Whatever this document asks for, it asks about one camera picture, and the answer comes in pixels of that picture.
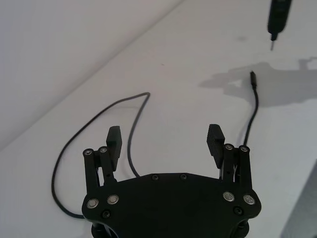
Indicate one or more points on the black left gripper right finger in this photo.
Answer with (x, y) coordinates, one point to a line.
(220, 148)

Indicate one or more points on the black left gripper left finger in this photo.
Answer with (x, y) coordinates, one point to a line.
(112, 151)

